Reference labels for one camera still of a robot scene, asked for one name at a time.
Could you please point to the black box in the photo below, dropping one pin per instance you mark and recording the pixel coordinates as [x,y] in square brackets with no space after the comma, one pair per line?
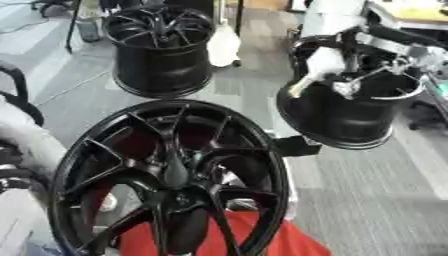
[296,146]

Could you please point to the black chair base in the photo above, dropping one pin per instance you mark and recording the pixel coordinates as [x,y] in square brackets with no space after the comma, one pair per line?
[429,115]

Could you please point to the black wheel rim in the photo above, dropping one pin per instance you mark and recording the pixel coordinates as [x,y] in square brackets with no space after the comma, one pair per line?
[332,125]
[160,71]

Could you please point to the white plastic bottle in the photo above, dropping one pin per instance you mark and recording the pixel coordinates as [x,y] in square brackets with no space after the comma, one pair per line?
[223,45]

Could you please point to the desk with yellow top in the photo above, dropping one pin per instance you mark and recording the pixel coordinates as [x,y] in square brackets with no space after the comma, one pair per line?
[417,12]

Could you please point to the black tripod leg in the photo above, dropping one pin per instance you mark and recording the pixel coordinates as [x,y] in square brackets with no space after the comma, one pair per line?
[72,26]

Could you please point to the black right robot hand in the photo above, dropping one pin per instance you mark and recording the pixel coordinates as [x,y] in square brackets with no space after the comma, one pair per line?
[347,88]

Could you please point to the large black spoked wheel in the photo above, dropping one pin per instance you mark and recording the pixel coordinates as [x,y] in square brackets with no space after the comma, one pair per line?
[146,181]

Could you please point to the grey waste bin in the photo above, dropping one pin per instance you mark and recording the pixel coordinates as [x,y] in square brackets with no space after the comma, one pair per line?
[88,30]

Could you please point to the person's hand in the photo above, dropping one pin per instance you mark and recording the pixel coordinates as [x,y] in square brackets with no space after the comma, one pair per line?
[297,88]

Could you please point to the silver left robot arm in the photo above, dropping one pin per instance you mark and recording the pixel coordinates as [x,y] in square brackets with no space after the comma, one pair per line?
[30,146]

